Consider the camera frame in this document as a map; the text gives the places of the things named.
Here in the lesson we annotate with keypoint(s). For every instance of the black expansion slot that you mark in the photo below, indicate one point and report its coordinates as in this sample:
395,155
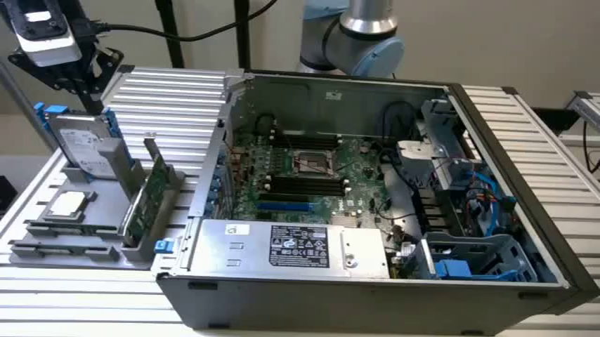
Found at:
283,198

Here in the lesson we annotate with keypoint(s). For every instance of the black tripod pole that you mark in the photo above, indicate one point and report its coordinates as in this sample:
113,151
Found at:
171,35
241,35

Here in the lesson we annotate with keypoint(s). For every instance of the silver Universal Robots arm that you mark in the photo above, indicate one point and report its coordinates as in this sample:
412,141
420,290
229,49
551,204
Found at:
360,31

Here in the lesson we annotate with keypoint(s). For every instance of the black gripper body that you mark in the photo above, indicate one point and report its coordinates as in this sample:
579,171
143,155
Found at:
88,70

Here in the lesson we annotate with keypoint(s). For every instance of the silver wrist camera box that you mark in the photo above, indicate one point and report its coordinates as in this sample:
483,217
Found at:
44,38

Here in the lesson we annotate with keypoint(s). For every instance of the black open PC case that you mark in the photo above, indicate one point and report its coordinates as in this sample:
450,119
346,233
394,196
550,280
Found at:
355,302

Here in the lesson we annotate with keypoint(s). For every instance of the black RAM slot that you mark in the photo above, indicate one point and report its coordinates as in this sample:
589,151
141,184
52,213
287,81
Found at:
304,134
308,188
304,146
308,193
308,178
304,138
304,143
308,183

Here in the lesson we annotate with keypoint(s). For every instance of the blue case latch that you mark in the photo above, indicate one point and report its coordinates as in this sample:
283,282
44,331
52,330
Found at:
161,246

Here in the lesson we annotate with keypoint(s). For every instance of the grey parts rack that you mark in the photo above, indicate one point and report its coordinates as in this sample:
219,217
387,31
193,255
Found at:
100,214

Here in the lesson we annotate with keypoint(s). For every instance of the green GPU card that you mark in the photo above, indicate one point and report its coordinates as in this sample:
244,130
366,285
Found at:
152,196

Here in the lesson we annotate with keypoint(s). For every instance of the black box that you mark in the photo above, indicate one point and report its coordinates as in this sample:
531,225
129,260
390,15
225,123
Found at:
6,194

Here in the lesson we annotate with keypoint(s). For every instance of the hard disk in blue caddy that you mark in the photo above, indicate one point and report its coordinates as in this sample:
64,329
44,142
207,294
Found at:
81,144

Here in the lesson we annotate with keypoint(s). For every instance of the silver power supply unit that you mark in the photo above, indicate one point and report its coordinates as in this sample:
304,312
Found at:
252,249

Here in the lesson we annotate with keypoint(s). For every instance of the green motherboard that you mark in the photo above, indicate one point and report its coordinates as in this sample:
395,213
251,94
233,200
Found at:
360,196

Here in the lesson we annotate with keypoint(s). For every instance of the silver CPU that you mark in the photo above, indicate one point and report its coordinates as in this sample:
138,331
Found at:
69,204

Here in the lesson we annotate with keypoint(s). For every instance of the blue expansion slot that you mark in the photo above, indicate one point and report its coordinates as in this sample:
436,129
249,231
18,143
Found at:
283,207

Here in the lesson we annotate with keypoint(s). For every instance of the CPU socket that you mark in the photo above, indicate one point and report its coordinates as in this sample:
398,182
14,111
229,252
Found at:
310,162

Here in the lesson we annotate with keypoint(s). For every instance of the silver metal drive bracket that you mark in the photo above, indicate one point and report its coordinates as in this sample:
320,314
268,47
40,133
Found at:
439,140

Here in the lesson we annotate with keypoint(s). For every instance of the blue disk caddy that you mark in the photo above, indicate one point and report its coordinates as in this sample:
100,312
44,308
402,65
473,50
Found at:
451,269

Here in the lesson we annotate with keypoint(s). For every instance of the silver chipset heatsink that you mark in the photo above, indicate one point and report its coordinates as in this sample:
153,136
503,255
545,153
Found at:
343,220

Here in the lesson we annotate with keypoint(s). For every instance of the grey disk bay cage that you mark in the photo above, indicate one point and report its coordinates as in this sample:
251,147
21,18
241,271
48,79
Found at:
497,252

